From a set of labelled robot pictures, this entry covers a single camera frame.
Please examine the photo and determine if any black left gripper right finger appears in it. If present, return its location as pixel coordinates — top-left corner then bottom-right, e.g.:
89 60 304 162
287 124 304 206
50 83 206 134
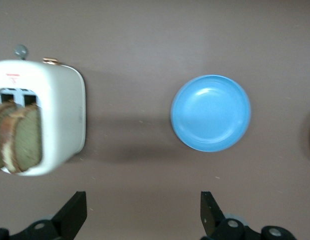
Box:
200 191 294 240

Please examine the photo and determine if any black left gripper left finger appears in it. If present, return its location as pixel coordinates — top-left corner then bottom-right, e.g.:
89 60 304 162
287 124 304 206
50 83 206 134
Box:
0 191 88 240

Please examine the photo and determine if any blue plate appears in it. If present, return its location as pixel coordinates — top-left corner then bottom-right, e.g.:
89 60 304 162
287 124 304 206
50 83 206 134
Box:
169 74 252 153

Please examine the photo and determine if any cream white toaster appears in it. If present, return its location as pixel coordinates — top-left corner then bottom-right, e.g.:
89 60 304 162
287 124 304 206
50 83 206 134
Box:
0 44 87 177

